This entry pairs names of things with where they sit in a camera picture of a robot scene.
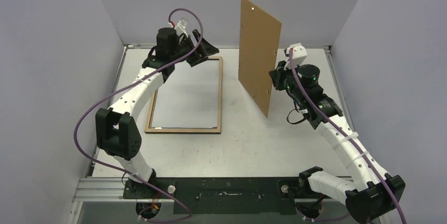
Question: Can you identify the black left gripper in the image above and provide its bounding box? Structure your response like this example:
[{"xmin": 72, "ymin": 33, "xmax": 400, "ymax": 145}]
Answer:
[{"xmin": 171, "ymin": 30, "xmax": 219, "ymax": 66}]

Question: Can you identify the brown frame backing board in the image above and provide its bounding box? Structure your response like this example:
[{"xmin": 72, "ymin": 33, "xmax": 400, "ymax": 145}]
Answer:
[{"xmin": 238, "ymin": 0, "xmax": 282, "ymax": 117}]

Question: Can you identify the wooden picture frame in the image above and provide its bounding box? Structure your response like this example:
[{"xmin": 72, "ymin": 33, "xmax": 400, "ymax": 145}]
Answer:
[{"xmin": 144, "ymin": 56, "xmax": 224, "ymax": 135}]

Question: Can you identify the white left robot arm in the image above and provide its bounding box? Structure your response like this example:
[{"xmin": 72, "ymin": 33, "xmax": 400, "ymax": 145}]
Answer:
[{"xmin": 95, "ymin": 27, "xmax": 220, "ymax": 198}]

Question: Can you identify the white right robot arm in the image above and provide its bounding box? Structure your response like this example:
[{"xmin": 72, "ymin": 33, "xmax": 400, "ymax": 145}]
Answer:
[{"xmin": 269, "ymin": 61, "xmax": 405, "ymax": 223}]

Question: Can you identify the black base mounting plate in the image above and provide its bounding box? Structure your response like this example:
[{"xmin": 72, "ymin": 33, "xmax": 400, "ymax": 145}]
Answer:
[{"xmin": 123, "ymin": 177, "xmax": 333, "ymax": 216}]

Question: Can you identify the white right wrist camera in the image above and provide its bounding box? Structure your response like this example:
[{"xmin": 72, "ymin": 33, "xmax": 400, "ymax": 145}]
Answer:
[{"xmin": 283, "ymin": 43, "xmax": 308, "ymax": 70}]

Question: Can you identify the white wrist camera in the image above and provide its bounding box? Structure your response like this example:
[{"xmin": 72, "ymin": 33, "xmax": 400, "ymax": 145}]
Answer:
[
  {"xmin": 283, "ymin": 43, "xmax": 308, "ymax": 70},
  {"xmin": 174, "ymin": 18, "xmax": 189, "ymax": 36}
]

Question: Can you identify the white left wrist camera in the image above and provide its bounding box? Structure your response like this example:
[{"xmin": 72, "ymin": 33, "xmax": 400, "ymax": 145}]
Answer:
[{"xmin": 174, "ymin": 18, "xmax": 189, "ymax": 36}]

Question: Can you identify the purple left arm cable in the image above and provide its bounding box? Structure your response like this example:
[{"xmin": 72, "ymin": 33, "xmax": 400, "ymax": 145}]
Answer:
[{"xmin": 73, "ymin": 8, "xmax": 205, "ymax": 223}]

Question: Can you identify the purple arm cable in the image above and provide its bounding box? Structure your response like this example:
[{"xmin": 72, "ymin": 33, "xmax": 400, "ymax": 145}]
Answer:
[
  {"xmin": 73, "ymin": 8, "xmax": 205, "ymax": 223},
  {"xmin": 288, "ymin": 47, "xmax": 407, "ymax": 224}
]

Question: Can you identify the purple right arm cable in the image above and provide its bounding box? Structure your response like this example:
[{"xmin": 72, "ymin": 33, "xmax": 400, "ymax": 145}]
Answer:
[{"xmin": 288, "ymin": 47, "xmax": 407, "ymax": 224}]

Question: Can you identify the aluminium rail front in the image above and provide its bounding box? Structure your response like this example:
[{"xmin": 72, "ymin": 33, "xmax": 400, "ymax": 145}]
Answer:
[{"xmin": 72, "ymin": 177, "xmax": 387, "ymax": 203}]

